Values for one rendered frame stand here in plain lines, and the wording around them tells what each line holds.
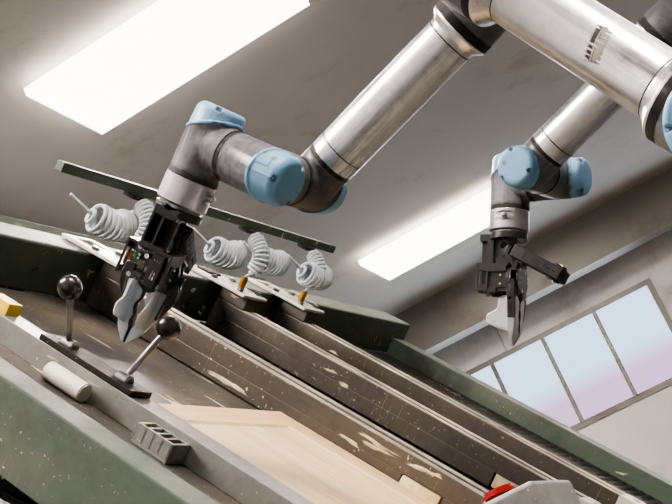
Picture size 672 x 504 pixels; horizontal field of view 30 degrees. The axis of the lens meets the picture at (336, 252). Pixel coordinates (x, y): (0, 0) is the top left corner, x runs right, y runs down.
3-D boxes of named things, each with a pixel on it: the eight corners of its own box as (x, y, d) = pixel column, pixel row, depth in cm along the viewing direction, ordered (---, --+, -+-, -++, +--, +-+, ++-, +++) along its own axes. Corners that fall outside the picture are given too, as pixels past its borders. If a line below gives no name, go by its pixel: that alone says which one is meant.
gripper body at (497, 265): (486, 300, 240) (488, 239, 243) (530, 300, 237) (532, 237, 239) (474, 293, 233) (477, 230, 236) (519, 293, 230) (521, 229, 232)
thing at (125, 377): (123, 384, 182) (181, 317, 187) (105, 373, 184) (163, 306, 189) (132, 397, 185) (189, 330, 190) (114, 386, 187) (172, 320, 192)
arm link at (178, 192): (177, 170, 182) (226, 193, 181) (164, 199, 182) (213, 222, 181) (160, 166, 175) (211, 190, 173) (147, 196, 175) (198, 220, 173)
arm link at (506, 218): (534, 215, 240) (522, 205, 233) (533, 239, 239) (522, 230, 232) (496, 217, 243) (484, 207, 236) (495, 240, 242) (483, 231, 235)
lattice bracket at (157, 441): (164, 464, 171) (173, 444, 171) (129, 440, 175) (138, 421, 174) (182, 464, 175) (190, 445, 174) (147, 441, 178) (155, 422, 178)
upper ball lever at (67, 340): (67, 361, 189) (68, 286, 182) (51, 350, 191) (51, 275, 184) (87, 351, 192) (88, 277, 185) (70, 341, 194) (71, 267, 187)
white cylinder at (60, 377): (38, 378, 185) (74, 402, 181) (45, 360, 185) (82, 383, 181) (51, 379, 188) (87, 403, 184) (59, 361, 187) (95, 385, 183)
